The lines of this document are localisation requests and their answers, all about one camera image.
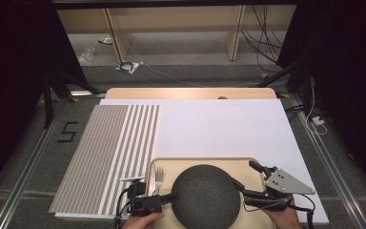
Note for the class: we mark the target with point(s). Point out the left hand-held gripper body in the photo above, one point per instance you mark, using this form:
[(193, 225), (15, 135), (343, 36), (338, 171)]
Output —
[(144, 203)]

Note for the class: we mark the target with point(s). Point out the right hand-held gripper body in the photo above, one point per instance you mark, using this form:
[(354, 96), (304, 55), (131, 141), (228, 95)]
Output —
[(286, 183)]

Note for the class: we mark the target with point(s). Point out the silver fork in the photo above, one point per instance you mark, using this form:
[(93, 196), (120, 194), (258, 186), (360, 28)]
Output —
[(159, 173)]

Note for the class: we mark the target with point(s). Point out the beige plastic tray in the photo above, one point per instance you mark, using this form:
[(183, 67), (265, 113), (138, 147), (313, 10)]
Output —
[(178, 165)]

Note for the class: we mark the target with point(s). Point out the black round plate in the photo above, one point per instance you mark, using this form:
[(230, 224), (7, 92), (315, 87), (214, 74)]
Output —
[(203, 197)]

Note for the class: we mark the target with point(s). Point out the person's left hand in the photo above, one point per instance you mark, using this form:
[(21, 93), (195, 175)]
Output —
[(141, 221)]

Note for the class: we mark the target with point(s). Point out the person's right hand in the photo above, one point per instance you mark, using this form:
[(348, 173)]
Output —
[(286, 220)]

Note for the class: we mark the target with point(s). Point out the grey striped placemat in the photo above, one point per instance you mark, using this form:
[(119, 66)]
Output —
[(108, 159)]

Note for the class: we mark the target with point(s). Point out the white power adapter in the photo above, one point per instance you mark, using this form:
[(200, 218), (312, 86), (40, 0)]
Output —
[(317, 120)]

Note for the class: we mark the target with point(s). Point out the yellow tape piece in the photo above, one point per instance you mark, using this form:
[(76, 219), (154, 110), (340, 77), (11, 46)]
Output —
[(75, 99), (263, 75), (284, 94)]

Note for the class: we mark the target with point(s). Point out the dark round table grommet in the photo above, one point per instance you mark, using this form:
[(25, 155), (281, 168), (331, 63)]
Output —
[(222, 97)]

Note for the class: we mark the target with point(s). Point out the black metal stand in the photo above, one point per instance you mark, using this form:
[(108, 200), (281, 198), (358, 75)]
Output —
[(47, 101), (306, 95)]

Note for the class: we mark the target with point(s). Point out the black curtain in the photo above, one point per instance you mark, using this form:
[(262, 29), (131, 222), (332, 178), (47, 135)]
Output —
[(12, 79), (346, 79)]

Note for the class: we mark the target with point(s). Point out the clear plastic bag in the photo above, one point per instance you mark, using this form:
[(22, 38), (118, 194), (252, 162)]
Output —
[(87, 54)]

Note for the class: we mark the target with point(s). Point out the small flat packet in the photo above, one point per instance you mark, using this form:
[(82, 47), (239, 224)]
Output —
[(105, 40)]

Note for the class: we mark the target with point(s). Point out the light wooden desk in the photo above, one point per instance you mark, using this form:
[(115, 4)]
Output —
[(171, 19)]

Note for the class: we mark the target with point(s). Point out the aluminium floor rail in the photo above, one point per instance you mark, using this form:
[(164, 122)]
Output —
[(28, 178), (333, 171)]

